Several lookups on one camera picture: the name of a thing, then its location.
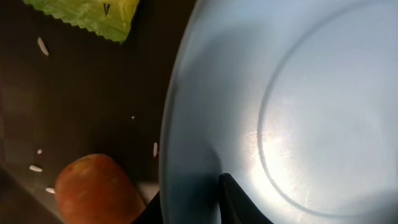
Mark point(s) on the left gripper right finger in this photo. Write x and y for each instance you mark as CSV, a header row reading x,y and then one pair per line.
x,y
235,206

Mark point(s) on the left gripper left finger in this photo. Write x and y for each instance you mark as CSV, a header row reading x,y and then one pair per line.
x,y
152,214

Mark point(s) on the orange carrot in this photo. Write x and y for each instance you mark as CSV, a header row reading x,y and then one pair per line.
x,y
95,189

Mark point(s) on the blue plate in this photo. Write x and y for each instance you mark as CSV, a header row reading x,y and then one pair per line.
x,y
296,100

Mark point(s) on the green foil snack wrapper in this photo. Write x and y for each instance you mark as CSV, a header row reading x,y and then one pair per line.
x,y
110,19

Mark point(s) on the brown serving tray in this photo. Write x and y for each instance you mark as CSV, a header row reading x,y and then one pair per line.
x,y
67,93

